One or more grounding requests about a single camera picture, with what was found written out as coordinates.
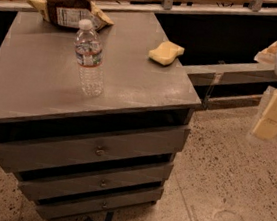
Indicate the bottom grey drawer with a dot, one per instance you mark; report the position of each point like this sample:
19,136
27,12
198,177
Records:
99,203

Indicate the grey drawer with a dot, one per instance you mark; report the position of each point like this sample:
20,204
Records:
99,203
34,155
136,175

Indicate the middle grey drawer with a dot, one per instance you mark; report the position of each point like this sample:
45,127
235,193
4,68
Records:
136,175

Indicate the clear plastic water bottle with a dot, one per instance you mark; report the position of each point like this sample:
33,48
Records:
88,50

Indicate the yellow sponge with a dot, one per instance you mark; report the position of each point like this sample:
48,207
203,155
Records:
166,53

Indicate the grey drawer cabinet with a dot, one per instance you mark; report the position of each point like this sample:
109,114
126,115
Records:
41,98

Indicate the brown and yellow snack bag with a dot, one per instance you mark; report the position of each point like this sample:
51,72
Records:
68,13

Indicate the top grey drawer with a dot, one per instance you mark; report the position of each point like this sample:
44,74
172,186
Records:
34,155

